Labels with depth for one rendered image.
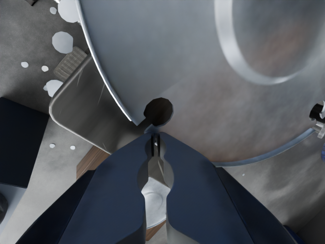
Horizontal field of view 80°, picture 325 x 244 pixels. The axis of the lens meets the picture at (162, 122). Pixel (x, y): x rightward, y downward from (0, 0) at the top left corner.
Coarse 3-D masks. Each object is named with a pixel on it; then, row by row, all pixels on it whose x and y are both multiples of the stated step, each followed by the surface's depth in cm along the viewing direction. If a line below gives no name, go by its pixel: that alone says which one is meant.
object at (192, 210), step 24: (168, 144) 11; (168, 168) 10; (192, 168) 9; (192, 192) 8; (216, 192) 8; (168, 216) 7; (192, 216) 7; (216, 216) 7; (168, 240) 7; (192, 240) 6; (216, 240) 6; (240, 240) 6
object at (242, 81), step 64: (128, 0) 10; (192, 0) 11; (256, 0) 12; (320, 0) 14; (128, 64) 12; (192, 64) 13; (256, 64) 14; (320, 64) 18; (192, 128) 16; (256, 128) 18
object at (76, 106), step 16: (80, 64) 11; (80, 80) 11; (96, 80) 12; (64, 96) 11; (80, 96) 12; (96, 96) 12; (112, 96) 12; (64, 112) 12; (80, 112) 12; (96, 112) 12; (112, 112) 13; (144, 112) 14; (160, 112) 14; (80, 128) 12; (96, 128) 13; (112, 128) 13; (128, 128) 14; (144, 128) 14; (96, 144) 13; (112, 144) 14; (160, 160) 16; (160, 176) 17
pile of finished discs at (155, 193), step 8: (152, 184) 75; (160, 184) 76; (144, 192) 75; (152, 192) 76; (160, 192) 78; (168, 192) 80; (152, 200) 78; (160, 200) 79; (152, 208) 80; (160, 208) 82; (152, 216) 83; (160, 216) 85; (152, 224) 85
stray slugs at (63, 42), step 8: (64, 0) 20; (72, 0) 20; (64, 8) 20; (72, 8) 20; (64, 16) 20; (72, 16) 21; (64, 32) 21; (56, 40) 21; (64, 40) 21; (72, 40) 22; (56, 48) 21; (64, 48) 22; (72, 48) 22; (56, 80) 23; (48, 88) 23; (56, 88) 23
